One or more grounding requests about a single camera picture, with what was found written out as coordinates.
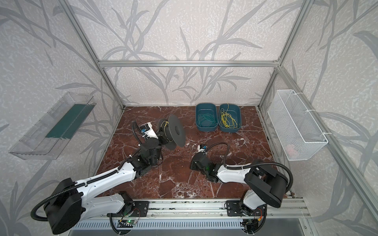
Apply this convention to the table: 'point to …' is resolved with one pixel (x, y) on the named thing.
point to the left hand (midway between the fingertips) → (164, 123)
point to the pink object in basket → (290, 150)
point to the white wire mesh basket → (298, 137)
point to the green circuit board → (125, 223)
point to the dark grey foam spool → (172, 130)
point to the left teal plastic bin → (210, 108)
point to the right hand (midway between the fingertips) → (190, 156)
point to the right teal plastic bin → (234, 110)
